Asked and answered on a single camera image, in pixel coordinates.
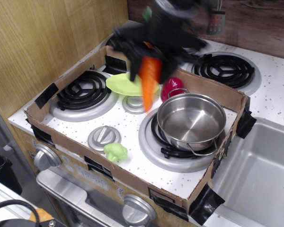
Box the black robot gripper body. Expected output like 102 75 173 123
112 0 207 65

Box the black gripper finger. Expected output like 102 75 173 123
125 51 142 82
159 56 178 84

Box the orange toy carrot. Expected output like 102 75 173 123
138 6 162 113

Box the light green plastic plate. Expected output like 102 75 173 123
106 73 160 96

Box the red toy fruit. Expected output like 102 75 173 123
160 77 184 102

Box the back left black burner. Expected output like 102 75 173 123
104 35 117 48

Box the black burner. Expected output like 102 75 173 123
104 35 117 48
184 52 262 96
138 109 225 173
50 70 118 122

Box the silver stovetop knob upper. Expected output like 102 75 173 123
122 96 151 114

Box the silver stovetop knob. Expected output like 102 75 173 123
88 125 121 153
122 96 151 114

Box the hanging metal grater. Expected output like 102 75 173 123
206 0 226 35

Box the front left black burner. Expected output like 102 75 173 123
50 70 118 122

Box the stainless steel pot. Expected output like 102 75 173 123
157 88 226 157

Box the back right black burner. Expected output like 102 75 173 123
184 52 262 96

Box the front right black burner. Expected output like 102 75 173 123
138 109 225 173

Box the silver stovetop knob lower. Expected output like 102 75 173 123
88 125 121 153

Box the green toy broccoli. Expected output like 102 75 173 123
104 142 128 162

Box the silver oven knob left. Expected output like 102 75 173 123
34 143 62 171

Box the silver oven knob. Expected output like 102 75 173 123
122 193 157 227
34 143 62 171

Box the grey toy sink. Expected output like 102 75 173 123
212 118 284 227

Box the silver oven knob right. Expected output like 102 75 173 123
122 193 157 227

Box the silver oven door handle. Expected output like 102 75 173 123
36 169 127 227

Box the black cable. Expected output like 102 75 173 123
0 199 40 227

